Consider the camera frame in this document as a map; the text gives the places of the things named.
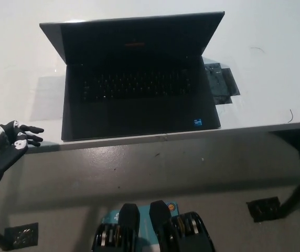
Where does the black floor tape patch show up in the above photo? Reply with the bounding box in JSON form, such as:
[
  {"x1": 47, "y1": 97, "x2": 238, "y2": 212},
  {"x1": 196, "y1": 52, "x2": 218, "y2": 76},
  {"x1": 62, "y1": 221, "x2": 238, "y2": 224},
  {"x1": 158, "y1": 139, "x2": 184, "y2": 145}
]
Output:
[
  {"x1": 4, "y1": 222, "x2": 39, "y2": 248},
  {"x1": 246, "y1": 196, "x2": 282, "y2": 223}
]

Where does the blue intel sticker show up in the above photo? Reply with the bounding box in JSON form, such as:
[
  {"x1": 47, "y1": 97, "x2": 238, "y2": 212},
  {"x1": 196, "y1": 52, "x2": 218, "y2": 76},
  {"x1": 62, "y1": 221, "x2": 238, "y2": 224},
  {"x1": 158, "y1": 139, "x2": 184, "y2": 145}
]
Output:
[{"x1": 190, "y1": 119, "x2": 206, "y2": 130}]

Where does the black tape patch on desk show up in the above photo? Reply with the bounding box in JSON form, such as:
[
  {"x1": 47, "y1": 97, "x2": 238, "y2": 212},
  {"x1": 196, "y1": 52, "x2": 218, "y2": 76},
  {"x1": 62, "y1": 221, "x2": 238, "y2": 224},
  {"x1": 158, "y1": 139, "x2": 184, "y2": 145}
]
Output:
[{"x1": 203, "y1": 62, "x2": 242, "y2": 105}]

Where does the clear tape patch on desk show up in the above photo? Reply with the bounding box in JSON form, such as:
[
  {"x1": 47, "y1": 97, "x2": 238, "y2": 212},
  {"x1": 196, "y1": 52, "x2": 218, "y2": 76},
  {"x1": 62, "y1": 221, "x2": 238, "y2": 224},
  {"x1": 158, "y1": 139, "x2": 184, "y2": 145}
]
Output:
[{"x1": 33, "y1": 75, "x2": 67, "y2": 122}]

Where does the black laptop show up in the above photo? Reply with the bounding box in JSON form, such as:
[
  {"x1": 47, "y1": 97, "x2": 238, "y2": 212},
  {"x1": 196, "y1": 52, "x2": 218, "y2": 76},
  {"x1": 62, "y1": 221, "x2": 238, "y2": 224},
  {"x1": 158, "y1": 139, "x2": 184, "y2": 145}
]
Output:
[{"x1": 39, "y1": 10, "x2": 226, "y2": 142}]

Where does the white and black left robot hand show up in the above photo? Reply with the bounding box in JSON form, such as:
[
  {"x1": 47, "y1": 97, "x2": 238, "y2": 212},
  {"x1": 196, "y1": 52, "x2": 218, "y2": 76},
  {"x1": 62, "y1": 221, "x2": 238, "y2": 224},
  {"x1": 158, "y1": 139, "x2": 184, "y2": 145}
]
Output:
[{"x1": 0, "y1": 120, "x2": 45, "y2": 182}]

